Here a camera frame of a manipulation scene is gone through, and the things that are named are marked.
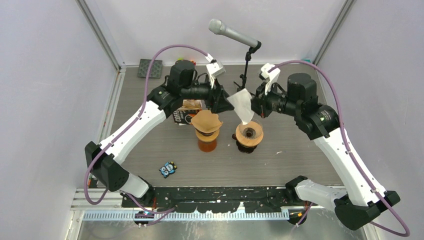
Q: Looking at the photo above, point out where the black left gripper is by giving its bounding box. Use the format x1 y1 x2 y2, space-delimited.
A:
181 74 234 113

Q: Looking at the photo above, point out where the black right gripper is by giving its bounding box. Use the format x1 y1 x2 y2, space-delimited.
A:
244 79 301 118

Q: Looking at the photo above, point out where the white paper coffee filter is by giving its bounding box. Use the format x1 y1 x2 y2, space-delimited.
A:
227 88 255 125

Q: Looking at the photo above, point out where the clear glass dripper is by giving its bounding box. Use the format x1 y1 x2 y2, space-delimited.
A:
238 119 264 140

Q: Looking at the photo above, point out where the brown paper coffee filter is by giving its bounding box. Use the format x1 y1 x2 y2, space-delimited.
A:
191 110 223 134

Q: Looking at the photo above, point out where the wooden ring collar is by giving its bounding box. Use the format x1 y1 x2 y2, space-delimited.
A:
235 123 264 147

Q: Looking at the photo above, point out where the orange glass carafe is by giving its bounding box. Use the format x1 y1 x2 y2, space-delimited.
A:
197 139 217 153

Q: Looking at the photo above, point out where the brown plastic dripper with handle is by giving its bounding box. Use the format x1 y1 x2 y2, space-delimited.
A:
232 134 258 154

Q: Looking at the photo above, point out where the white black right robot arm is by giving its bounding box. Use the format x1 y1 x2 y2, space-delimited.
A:
251 73 400 230

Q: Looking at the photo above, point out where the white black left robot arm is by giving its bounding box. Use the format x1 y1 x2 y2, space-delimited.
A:
84 60 234 207

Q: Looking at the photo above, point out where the orange coffee filter box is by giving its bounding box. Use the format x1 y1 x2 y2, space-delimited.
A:
171 99 203 126

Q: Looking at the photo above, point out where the black microphone tripod stand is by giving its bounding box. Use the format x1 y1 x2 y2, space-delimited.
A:
233 41 262 92

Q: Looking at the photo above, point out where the grey microphone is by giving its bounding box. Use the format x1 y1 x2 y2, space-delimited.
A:
208 19 262 49

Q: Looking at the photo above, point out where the blue owl sticker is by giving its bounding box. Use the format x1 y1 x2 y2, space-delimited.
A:
158 161 177 179

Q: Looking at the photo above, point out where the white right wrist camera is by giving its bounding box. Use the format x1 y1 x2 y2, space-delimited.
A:
259 62 281 95

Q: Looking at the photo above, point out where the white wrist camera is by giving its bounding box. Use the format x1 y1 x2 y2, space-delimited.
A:
206 59 226 89
259 62 281 95

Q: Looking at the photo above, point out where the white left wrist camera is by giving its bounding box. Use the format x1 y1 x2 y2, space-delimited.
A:
206 59 226 89

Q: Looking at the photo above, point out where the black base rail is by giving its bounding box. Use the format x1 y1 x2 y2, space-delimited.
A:
121 186 312 214

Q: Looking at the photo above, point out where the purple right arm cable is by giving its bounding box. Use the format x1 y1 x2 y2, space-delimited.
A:
267 60 411 238

